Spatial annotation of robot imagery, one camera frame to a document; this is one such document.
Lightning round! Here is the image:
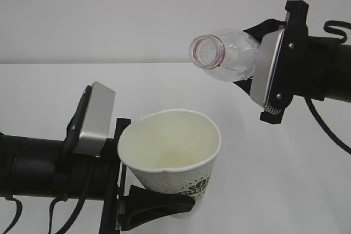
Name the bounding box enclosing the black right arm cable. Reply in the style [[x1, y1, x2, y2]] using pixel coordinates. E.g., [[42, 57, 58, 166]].
[[304, 20, 351, 155]]

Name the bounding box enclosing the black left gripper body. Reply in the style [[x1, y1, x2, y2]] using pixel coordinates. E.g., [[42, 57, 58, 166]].
[[98, 136, 129, 233]]

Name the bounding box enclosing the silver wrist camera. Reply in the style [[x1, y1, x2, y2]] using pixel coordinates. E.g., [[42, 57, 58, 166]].
[[73, 81, 115, 156], [250, 29, 285, 115]]

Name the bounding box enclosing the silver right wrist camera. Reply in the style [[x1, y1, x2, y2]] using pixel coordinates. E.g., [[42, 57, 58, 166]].
[[250, 29, 285, 115]]

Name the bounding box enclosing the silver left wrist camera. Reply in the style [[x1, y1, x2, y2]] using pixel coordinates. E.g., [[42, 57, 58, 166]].
[[73, 81, 115, 156]]

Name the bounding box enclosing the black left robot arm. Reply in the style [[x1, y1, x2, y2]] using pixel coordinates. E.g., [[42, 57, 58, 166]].
[[1, 118, 195, 233]]

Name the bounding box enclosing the white paper cup green print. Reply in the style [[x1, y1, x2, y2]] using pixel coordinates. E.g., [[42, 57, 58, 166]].
[[117, 109, 222, 211]]

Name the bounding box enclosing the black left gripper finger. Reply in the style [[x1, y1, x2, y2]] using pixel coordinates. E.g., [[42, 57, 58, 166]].
[[120, 185, 195, 231], [115, 118, 131, 140]]

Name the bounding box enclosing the clear water bottle red label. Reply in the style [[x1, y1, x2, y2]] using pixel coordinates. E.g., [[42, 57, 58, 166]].
[[189, 29, 260, 82]]

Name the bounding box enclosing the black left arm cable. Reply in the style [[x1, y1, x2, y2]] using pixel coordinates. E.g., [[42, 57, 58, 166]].
[[0, 159, 95, 234]]

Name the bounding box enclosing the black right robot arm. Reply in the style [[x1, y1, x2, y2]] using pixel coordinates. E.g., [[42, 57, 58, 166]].
[[235, 0, 350, 124]]

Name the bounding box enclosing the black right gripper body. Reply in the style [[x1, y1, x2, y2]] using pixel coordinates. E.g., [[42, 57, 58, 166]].
[[260, 0, 336, 123]]

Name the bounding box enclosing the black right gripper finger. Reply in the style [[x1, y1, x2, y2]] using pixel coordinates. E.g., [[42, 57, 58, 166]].
[[244, 19, 286, 43], [234, 78, 252, 95]]

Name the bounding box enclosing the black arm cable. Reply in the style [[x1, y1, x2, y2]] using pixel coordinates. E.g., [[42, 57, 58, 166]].
[[0, 159, 95, 234], [304, 20, 351, 155]]

